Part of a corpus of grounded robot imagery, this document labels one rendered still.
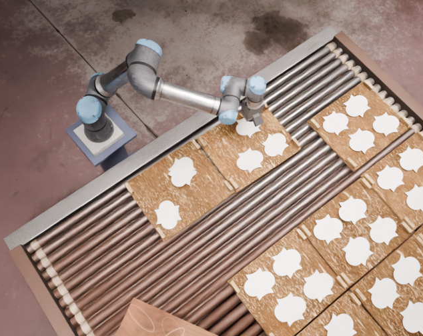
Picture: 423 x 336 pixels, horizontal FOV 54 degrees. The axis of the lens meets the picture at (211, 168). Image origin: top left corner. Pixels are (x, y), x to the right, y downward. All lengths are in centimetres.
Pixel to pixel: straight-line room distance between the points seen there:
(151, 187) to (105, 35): 199
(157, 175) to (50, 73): 183
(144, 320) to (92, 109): 97
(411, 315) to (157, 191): 126
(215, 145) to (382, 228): 89
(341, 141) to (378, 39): 185
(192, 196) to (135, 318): 61
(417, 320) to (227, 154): 113
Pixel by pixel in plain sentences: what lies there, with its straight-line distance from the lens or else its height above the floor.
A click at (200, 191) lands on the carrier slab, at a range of 202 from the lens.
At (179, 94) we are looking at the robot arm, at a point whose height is 137.
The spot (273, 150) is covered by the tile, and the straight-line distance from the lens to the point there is 211.
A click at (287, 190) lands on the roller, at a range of 208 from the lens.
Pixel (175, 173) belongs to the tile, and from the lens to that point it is 202.
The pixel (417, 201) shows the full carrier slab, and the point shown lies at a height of 95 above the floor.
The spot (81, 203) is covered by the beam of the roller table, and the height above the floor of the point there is 91.
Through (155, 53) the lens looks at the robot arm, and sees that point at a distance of 180.
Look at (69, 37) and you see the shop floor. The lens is 382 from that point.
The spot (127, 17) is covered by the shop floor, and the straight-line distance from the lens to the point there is 385.
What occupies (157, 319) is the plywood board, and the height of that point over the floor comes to 104.
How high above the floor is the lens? 285
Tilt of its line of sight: 68 degrees down
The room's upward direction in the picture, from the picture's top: 3 degrees clockwise
